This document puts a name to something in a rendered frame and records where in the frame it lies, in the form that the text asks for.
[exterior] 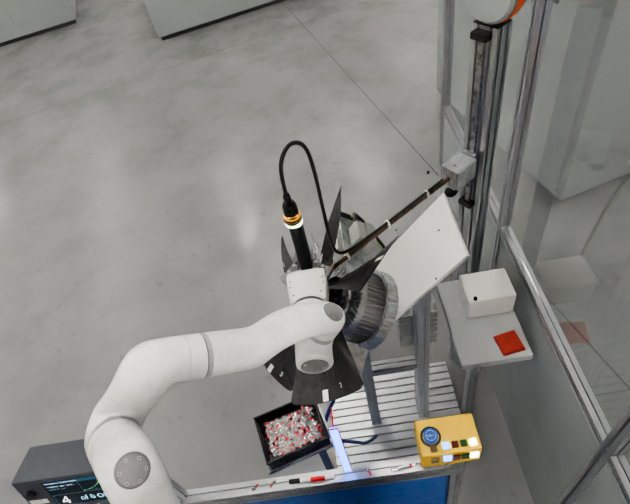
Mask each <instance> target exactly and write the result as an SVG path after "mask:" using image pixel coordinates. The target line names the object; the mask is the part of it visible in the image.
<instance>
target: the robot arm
mask: <svg viewBox="0 0 630 504"><path fill-rule="evenodd" d="M310 250H311V260H312V263H313V269H308V270H302V271H298V270H299V269H300V264H299V261H298V257H297V254H296V251H295V252H294V256H293V257H292V258H293V264H292V266H291V267H290V268H289V269H288V270H287V272H286V273H284V274H283V275H281V276H280V279H281V281H282V282H283V283H284V284H285V285H286V286H287V288H288V295H289V299H290V305H291V306H288V307H285V308H282V309H280V310H277V311H275V312H273V313H271V314H269V315H268V316H266V317H264V318H263V319H261V320H260V321H258V322H257V323H255V324H253V325H251V326H249V327H245V328H239V329H230V330H221V331H212V332H204V333H195V334H188V335H180V336H172V337H165V338H157V339H152V340H147V341H144V342H142V343H140V344H138V345H136V346H135V347H133V348H132V349H131V350H130V351H129V352H128V353H127V354H126V356H125V357H124V359H123V360H122V362H121V364H120V366H119V367H118V370H117V372H116V374H115V376H114V378H113V380H112V382H111V384H110V386H109V388H108V389H107V391H106V393H105V394H104V396H103V397H102V398H101V400H100V401H99V402H98V404H97V405H96V407H95V408H94V410H93V412H92V414H91V417H90V419H89V422H88V425H87V429H86V433H85V439H84V448H85V452H86V455H87V458H88V460H89V462H90V464H91V466H92V469H93V471H94V473H95V475H96V477H97V479H98V481H99V483H100V485H101V487H102V489H103V491H104V493H105V495H106V496H107V498H108V500H109V502H110V504H181V503H180V501H179V499H178V497H177V495H176V493H175V490H174V488H173V485H172V483H171V480H170V477H169V474H168V472H167V469H166V467H165V465H164V463H163V461H162V459H161V457H160V455H159V453H158V451H157V450H156V448H155V446H154V445H153V443H152V442H151V440H150V439H149V438H148V436H147V435H146V434H145V433H144V432H143V431H142V426H143V423H144V421H145V418H146V417H147V415H148V414H149V412H150V411H151V410H152V409H153V407H154V406H155V405H156V404H157V403H158V402H159V400H160V399H161V398H162V397H163V395H164V394H165V393H166V391H167V390H168V388H169V387H170V386H172V385H174V384H176V383H181V382H186V381H192V380H197V379H203V378H209V377H214V376H219V375H224V374H230V373H235V372H240V371H245V370H250V369H254V368H257V367H259V366H261V365H263V364H265V363H266V362H267V361H269V360H270V359H271V358H272V357H274V356H275V355H277V354H278V353H279V352H281V351H282V350H284V349H286V348H287V347H289V346H291V345H293V344H295V359H296V367H297V368H298V370H300V371H302V372H304V373H309V374H316V373H321V372H324V371H327V370H328V369H330V368H331V367H332V365H333V362H334V361H333V352H332V344H333V340H334V338H335V337H336V336H337V335H338V333H339V332H340V331H341V329H342V327H343V326H344V323H345V314H344V311H343V310H342V308H341V307H340V306H338V305H337V304H335V303H332V302H328V300H329V290H328V279H329V278H330V276H331V274H332V272H333V269H332V267H330V266H325V265H324V264H322V263H321V262H319V261H318V258H317V253H316V252H315V253H314V250H313V248H311V249H310Z"/></svg>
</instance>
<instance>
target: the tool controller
mask: <svg viewBox="0 0 630 504"><path fill-rule="evenodd" d="M11 484H12V486H13V487H14V488H15V489H16V490H17V491H18V492H19V493H20V494H21V495H22V497H23V498H24V499H25V500H26V501H27V502H28V503H29V504H59V503H58V502H57V501H56V500H55V498H54V497H53V496H55V495H62V494H69V493H71V495H72V496H73V497H74V498H75V499H76V501H77V502H78V503H79V504H95V503H101V504H110V502H109V500H108V498H107V496H106V495H105V493H104V491H103V489H102V487H101V485H100V483H99V481H98V479H97V477H96V475H95V473H94V471H93V469H92V466H91V464H90V462H89V460H88V458H87V455H86V452H85V448H84V439H80V440H73V441H66V442H60V443H53V444H47V445H40V446H33V447H30V448H29V450H28V452H27V454H26V456H25V457H24V459H23V461H22V463H21V465H20V467H19V469H18V471H17V473H16V475H15V477H14V479H13V481H12V483H11Z"/></svg>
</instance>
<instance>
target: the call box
mask: <svg viewBox="0 0 630 504"><path fill-rule="evenodd" d="M428 428H432V429H435V430H436V431H437V433H438V440H437V442H436V443H434V444H428V443H427V442H425V440H424V438H423V433H424V430H426V429H428ZM414 431H415V438H416V442H417V447H418V451H419V456H420V461H421V465H422V467H430V466H438V465H445V464H452V463H459V462H466V461H473V460H479V459H480V455H481V451H482V445H481V442H480V439H479V436H478V432H477V429H476V426H475V423H474V420H473V416H472V414H471V413H467V414H460V415H453V416H446V417H440V418H433V419H426V420H419V421H415V422H414ZM469 438H476V441H477V445H473V446H471V445H470V442H469ZM462 439H467V443H468V446H466V447H461V444H460V440H462ZM455 440H457V441H458V445H459V448H452V445H451V441H455ZM442 442H449V446H450V449H445V450H443V447H442ZM431 445H436V446H437V450H438V452H435V453H431V450H430V446H431ZM478 451H479V457H476V458H469V459H461V460H455V461H453V460H452V461H447V462H444V461H443V457H444V456H449V455H452V456H453V455H457V454H461V455H462V454H464V453H470V454H471V452H478ZM435 457H439V458H440V461H439V463H433V464H431V458H435Z"/></svg>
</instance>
